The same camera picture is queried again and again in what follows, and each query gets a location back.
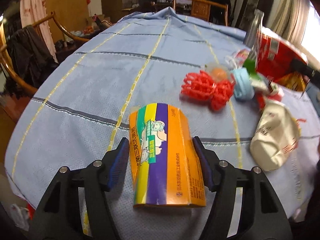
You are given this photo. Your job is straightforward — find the orange purple paper carton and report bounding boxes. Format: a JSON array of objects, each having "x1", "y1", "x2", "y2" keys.
[{"x1": 129, "y1": 103, "x2": 206, "y2": 207}]

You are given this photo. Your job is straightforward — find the red plastic mesh net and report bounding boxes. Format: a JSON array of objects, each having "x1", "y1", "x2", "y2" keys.
[{"x1": 180, "y1": 70, "x2": 235, "y2": 111}]

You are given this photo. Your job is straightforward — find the red foil snack bag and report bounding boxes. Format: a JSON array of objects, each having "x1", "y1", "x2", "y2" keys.
[{"x1": 255, "y1": 27, "x2": 308, "y2": 92}]

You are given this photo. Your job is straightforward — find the white crumpled paper bag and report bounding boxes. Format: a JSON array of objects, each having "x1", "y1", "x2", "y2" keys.
[{"x1": 249, "y1": 100, "x2": 301, "y2": 171}]

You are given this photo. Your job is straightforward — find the blue checked bed sheet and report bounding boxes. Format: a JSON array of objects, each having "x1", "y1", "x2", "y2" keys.
[{"x1": 4, "y1": 7, "x2": 319, "y2": 239}]

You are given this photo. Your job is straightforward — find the red white wrapper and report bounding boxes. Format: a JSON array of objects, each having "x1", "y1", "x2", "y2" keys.
[{"x1": 255, "y1": 90, "x2": 284, "y2": 111}]

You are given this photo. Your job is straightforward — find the light blue tape roll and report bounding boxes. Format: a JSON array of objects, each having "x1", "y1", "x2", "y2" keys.
[{"x1": 231, "y1": 68, "x2": 255, "y2": 101}]

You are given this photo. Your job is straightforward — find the green white drink carton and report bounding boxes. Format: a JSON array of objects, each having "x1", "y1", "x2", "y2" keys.
[{"x1": 243, "y1": 59, "x2": 279, "y2": 96}]

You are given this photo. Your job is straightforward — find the orange ball in clear wrap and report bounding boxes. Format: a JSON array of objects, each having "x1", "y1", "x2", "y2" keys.
[{"x1": 204, "y1": 62, "x2": 230, "y2": 82}]

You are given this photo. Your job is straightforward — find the dark jacket on chair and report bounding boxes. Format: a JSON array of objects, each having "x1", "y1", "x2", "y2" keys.
[{"x1": 7, "y1": 25, "x2": 59, "y2": 88}]

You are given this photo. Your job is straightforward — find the wooden chair with dark jacket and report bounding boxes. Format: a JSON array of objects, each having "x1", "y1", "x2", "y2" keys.
[{"x1": 1, "y1": 11, "x2": 89, "y2": 96}]

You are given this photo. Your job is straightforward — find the clear plastic bottle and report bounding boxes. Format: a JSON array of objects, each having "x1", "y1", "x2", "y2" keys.
[{"x1": 244, "y1": 9, "x2": 264, "y2": 58}]

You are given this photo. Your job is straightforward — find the pink floral curtain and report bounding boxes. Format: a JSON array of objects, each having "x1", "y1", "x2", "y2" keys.
[{"x1": 20, "y1": 0, "x2": 57, "y2": 62}]

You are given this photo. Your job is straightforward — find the wooden headboard chair back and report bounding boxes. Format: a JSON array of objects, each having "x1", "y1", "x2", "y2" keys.
[{"x1": 172, "y1": 0, "x2": 228, "y2": 26}]

